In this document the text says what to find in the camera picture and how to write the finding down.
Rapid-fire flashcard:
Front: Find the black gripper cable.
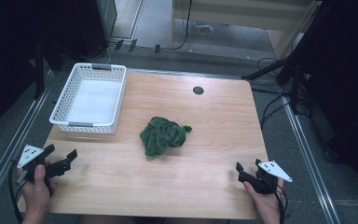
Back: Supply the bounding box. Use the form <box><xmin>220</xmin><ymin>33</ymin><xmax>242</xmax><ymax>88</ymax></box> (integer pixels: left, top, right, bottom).
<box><xmin>7</xmin><ymin>160</ymin><xmax>29</xmax><ymax>224</ymax></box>
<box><xmin>255</xmin><ymin>174</ymin><xmax>290</xmax><ymax>224</ymax></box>

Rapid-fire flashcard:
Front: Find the metal floor rail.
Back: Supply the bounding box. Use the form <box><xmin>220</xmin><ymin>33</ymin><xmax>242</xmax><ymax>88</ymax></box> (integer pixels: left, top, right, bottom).
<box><xmin>0</xmin><ymin>69</ymin><xmax>55</xmax><ymax>217</ymax></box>
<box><xmin>281</xmin><ymin>99</ymin><xmax>344</xmax><ymax>224</ymax></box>

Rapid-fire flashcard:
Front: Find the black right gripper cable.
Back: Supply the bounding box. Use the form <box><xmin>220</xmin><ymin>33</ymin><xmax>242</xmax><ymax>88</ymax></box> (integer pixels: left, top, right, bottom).
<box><xmin>255</xmin><ymin>174</ymin><xmax>290</xmax><ymax>224</ymax></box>

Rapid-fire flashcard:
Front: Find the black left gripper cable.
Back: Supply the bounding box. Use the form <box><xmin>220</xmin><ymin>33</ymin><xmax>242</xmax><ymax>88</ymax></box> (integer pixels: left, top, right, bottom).
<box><xmin>7</xmin><ymin>160</ymin><xmax>29</xmax><ymax>224</ymax></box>

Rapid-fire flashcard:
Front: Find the black floor cable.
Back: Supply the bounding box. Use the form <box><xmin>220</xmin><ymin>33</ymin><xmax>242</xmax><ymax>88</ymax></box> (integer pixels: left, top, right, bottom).
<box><xmin>251</xmin><ymin>57</ymin><xmax>293</xmax><ymax>130</ymax></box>

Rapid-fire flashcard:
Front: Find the dark curtain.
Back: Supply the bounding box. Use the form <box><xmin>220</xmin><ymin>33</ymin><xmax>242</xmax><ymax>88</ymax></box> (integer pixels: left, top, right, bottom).
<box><xmin>292</xmin><ymin>0</ymin><xmax>358</xmax><ymax>203</ymax></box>
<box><xmin>0</xmin><ymin>0</ymin><xmax>82</xmax><ymax>141</ymax></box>

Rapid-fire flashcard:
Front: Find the black upright stand post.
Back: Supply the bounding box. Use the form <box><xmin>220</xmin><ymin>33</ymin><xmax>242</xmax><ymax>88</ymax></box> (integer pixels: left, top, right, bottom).
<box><xmin>32</xmin><ymin>36</ymin><xmax>47</xmax><ymax>101</ymax></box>

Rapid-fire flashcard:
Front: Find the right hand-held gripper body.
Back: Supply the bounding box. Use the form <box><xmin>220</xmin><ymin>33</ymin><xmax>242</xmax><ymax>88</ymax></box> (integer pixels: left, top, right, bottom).
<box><xmin>243</xmin><ymin>160</ymin><xmax>294</xmax><ymax>196</ymax></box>

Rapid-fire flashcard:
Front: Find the light wooden furniture frame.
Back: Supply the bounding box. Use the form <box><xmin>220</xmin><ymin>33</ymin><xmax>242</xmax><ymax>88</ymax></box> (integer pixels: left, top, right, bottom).
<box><xmin>170</xmin><ymin>0</ymin><xmax>324</xmax><ymax>61</ymax></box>

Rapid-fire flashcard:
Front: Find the red and white packet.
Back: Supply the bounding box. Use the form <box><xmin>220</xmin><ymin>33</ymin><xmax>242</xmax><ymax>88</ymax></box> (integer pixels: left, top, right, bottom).
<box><xmin>195</xmin><ymin>21</ymin><xmax>216</xmax><ymax>35</ymax></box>

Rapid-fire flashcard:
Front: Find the black tripod stand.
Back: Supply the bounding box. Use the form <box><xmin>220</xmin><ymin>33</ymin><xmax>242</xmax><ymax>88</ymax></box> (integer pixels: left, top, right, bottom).
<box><xmin>241</xmin><ymin>52</ymin><xmax>311</xmax><ymax>116</ymax></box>

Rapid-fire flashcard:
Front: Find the black hanging cable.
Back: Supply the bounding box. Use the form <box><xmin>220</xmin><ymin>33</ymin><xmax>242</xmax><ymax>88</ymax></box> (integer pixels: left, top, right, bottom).
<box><xmin>169</xmin><ymin>0</ymin><xmax>194</xmax><ymax>51</ymax></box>

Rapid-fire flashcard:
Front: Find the person's right hand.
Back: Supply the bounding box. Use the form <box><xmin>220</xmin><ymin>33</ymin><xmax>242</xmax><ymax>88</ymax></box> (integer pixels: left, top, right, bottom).
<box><xmin>241</xmin><ymin>178</ymin><xmax>286</xmax><ymax>224</ymax></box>

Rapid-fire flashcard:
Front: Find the green cloth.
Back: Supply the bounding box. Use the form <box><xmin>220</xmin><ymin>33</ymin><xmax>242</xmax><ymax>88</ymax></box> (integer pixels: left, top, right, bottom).
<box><xmin>139</xmin><ymin>116</ymin><xmax>193</xmax><ymax>160</ymax></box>

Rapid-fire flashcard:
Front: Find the white perforated plastic basket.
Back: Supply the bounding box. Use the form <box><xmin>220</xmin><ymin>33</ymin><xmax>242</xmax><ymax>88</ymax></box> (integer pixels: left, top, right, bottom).
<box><xmin>48</xmin><ymin>63</ymin><xmax>128</xmax><ymax>135</ymax></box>

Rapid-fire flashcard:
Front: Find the thin white floor cable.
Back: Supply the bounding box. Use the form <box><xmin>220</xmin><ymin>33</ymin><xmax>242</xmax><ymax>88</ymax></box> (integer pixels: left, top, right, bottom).
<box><xmin>85</xmin><ymin>41</ymin><xmax>117</xmax><ymax>64</ymax></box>

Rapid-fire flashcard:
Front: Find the person's left hand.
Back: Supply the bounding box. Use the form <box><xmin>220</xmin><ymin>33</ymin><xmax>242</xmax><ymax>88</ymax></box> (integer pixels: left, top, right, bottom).
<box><xmin>21</xmin><ymin>160</ymin><xmax>58</xmax><ymax>218</ymax></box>

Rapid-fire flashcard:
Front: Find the black cabinet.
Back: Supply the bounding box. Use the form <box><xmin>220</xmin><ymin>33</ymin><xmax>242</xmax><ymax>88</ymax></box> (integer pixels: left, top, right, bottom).
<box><xmin>74</xmin><ymin>0</ymin><xmax>119</xmax><ymax>59</ymax></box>

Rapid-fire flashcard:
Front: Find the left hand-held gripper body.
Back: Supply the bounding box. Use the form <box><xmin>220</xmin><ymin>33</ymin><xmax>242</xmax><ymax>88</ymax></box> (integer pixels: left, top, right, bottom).
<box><xmin>16</xmin><ymin>144</ymin><xmax>48</xmax><ymax>184</ymax></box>

